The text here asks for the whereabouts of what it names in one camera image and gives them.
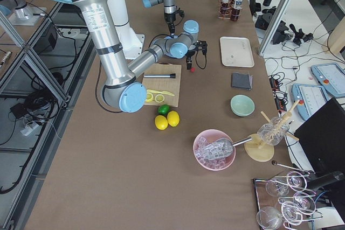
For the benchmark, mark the yellow lemon outer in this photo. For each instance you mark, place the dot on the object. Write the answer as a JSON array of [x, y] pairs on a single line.
[[161, 122]]

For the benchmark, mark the steel ice scoop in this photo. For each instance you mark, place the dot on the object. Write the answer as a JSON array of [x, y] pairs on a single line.
[[229, 143]]

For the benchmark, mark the lemon half slice lower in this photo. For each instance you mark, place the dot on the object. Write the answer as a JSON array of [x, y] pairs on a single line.
[[159, 98]]

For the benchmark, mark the teach pendant far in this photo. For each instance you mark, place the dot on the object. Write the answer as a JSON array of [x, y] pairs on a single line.
[[331, 77]]

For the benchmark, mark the yellow plastic knife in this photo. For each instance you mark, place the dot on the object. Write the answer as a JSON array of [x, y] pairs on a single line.
[[164, 92]]

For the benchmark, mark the lemon half slice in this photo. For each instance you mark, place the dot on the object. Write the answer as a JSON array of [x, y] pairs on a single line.
[[149, 97], [159, 98]]

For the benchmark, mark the lemon half slice upper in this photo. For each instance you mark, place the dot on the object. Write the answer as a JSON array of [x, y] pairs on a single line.
[[149, 97]]

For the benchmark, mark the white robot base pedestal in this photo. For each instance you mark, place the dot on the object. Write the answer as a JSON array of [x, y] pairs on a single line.
[[132, 42]]

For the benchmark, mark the grey folded cloth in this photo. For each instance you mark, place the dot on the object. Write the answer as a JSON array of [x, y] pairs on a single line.
[[242, 81]]

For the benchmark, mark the copper wire bottle rack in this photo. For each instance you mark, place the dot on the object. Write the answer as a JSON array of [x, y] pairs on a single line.
[[226, 17]]

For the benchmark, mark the teach pendant near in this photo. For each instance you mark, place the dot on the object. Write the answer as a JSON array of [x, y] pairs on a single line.
[[313, 97]]

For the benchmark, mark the wooden cutting board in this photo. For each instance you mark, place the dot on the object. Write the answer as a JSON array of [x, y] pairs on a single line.
[[171, 85]]

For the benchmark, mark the wine glass rack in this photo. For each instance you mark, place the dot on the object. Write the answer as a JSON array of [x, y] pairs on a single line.
[[284, 201]]

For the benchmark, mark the green bowl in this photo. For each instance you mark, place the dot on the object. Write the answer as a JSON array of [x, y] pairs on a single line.
[[242, 105]]

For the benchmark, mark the dark drink bottle middle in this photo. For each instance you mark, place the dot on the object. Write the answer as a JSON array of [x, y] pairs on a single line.
[[237, 6]]

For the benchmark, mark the yellow lemon near lime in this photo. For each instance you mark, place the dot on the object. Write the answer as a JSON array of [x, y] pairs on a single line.
[[173, 118]]

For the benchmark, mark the green lime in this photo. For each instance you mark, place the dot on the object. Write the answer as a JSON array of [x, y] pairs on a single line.
[[163, 109]]

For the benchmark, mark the wooden cup tree stand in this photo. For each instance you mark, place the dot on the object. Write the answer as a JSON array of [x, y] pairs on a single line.
[[260, 151]]

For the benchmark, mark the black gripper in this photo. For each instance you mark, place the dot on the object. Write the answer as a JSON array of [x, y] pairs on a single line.
[[190, 54], [170, 19]]

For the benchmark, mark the glass mug on stand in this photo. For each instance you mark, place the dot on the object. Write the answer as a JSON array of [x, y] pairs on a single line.
[[273, 132]]

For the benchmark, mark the dark drink bottle top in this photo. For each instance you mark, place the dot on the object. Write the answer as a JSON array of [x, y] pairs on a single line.
[[225, 8]]

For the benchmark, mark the teach pendant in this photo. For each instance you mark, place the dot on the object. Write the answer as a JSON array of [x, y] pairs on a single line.
[[313, 97], [331, 77]]

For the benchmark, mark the pink bowl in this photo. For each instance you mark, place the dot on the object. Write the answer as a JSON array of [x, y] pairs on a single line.
[[209, 150]]

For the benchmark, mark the dark drink bottle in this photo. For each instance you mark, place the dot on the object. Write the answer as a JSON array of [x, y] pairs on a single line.
[[225, 8], [237, 6]]

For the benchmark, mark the cream rabbit tray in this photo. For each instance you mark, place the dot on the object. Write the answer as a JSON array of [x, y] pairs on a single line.
[[236, 52]]

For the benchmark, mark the steel muddler black tip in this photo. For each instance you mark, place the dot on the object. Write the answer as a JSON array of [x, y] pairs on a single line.
[[172, 75]]

